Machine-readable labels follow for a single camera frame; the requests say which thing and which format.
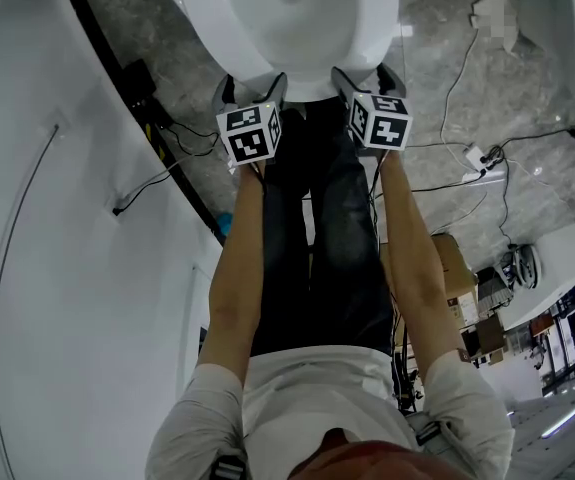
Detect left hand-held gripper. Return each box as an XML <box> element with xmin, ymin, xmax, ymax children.
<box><xmin>211</xmin><ymin>71</ymin><xmax>288</xmax><ymax>169</ymax></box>

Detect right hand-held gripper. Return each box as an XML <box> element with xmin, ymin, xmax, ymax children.
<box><xmin>330</xmin><ymin>63</ymin><xmax>415</xmax><ymax>155</ymax></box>

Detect white toilet with seat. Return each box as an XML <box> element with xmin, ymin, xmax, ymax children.
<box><xmin>175</xmin><ymin>0</ymin><xmax>401</xmax><ymax>103</ymax></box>

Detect person's right forearm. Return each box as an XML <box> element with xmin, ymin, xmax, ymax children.
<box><xmin>377</xmin><ymin>148</ymin><xmax>461</xmax><ymax>374</ymax></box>

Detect person's left forearm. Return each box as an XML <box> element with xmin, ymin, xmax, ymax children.
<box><xmin>197</xmin><ymin>160</ymin><xmax>269</xmax><ymax>384</ymax></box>

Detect black box device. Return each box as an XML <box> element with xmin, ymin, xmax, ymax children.
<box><xmin>120</xmin><ymin>59</ymin><xmax>157</xmax><ymax>108</ymax></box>

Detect white power strip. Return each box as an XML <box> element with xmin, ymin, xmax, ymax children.
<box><xmin>461</xmin><ymin>143</ymin><xmax>491</xmax><ymax>172</ymax></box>

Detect crumpled white cloth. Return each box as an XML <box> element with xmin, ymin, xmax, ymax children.
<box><xmin>469</xmin><ymin>0</ymin><xmax>523</xmax><ymax>52</ymax></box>

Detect person's dark jeans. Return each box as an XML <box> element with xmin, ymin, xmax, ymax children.
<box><xmin>249</xmin><ymin>100</ymin><xmax>398</xmax><ymax>357</ymax></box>

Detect brown cardboard box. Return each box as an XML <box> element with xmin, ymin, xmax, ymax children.
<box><xmin>429</xmin><ymin>232</ymin><xmax>481</xmax><ymax>329</ymax></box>

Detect grey wheeled device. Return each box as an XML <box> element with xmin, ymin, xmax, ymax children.
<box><xmin>501</xmin><ymin>242</ymin><xmax>544</xmax><ymax>292</ymax></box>

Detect white display plinth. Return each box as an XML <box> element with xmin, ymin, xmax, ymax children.
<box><xmin>496</xmin><ymin>223</ymin><xmax>575</xmax><ymax>332</ymax></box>

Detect person's white shirt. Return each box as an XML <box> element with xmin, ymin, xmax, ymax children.
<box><xmin>145</xmin><ymin>345</ymin><xmax>516</xmax><ymax>480</ymax></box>

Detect person's chin and neck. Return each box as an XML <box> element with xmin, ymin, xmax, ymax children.
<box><xmin>291</xmin><ymin>427</ymin><xmax>468</xmax><ymax>480</ymax></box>

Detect short black wall cable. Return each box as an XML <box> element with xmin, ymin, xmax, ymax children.
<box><xmin>111</xmin><ymin>120</ymin><xmax>221</xmax><ymax>217</ymax></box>

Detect long thin black wall cable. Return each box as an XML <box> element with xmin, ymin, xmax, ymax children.
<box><xmin>0</xmin><ymin>123</ymin><xmax>62</xmax><ymax>480</ymax></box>

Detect grey harness strap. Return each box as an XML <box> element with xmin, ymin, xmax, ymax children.
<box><xmin>406</xmin><ymin>412</ymin><xmax>468</xmax><ymax>469</ymax></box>
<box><xmin>214</xmin><ymin>455</ymin><xmax>246</xmax><ymax>480</ymax></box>

